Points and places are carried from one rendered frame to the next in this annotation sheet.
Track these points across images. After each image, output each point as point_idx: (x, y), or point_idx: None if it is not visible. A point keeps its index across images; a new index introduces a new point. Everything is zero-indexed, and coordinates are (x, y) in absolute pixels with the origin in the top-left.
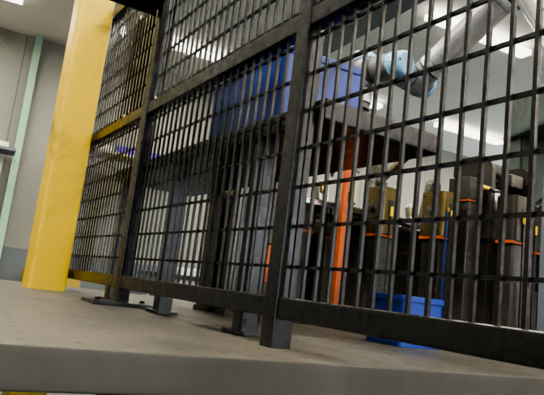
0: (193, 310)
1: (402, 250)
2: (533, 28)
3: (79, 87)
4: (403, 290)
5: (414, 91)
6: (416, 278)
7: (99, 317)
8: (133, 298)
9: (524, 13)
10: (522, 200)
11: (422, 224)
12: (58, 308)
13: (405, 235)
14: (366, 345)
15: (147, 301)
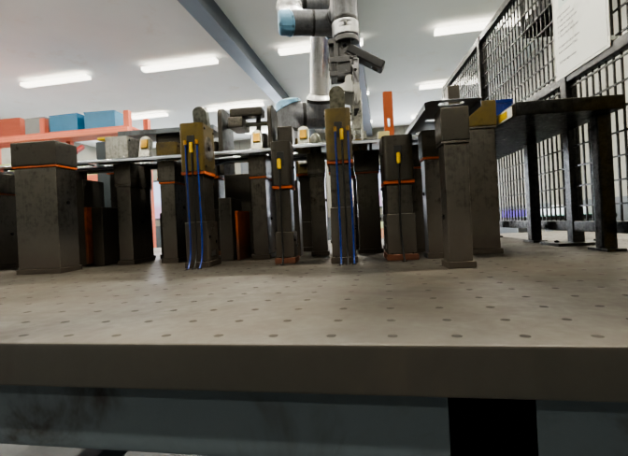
0: (505, 249)
1: (269, 176)
2: (324, 71)
3: None
4: (272, 217)
5: (301, 35)
6: (273, 204)
7: (559, 235)
8: (613, 265)
9: (326, 60)
10: None
11: None
12: (589, 236)
13: (268, 160)
14: None
15: (571, 258)
